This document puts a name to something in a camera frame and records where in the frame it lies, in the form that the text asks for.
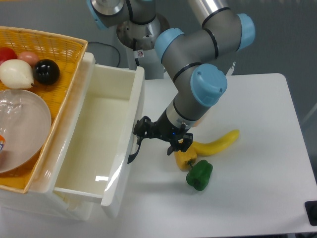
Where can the black ball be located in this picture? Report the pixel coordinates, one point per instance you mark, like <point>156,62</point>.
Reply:
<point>46,71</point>

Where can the yellow woven basket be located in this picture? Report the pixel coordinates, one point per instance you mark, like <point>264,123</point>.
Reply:
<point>68,53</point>

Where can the yellow bell pepper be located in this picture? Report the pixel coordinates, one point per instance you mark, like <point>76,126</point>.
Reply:
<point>184,160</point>

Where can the green bell pepper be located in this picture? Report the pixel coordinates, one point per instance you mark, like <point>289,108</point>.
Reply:
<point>199,175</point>

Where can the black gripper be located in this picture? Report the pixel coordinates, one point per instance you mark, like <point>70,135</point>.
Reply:
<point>164,130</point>

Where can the white drawer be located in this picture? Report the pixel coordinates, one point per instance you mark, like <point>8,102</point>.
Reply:
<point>95,169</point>

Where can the white drawer cabinet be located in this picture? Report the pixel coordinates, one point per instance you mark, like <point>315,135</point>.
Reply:
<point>41,197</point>

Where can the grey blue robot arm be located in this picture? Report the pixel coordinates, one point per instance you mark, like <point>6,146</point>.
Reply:
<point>186,58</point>

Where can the yellow banana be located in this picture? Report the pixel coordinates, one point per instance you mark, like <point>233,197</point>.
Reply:
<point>215,147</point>

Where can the pink round fruit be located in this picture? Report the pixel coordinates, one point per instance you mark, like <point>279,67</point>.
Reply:
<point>30,57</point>

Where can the red tomato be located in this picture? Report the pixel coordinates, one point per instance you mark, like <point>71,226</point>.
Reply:
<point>7,53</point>

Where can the clear plastic bag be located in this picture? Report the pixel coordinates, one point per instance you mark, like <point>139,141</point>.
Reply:
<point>10,110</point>

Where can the black table corner object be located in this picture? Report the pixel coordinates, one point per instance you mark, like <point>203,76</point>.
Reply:
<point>311,210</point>

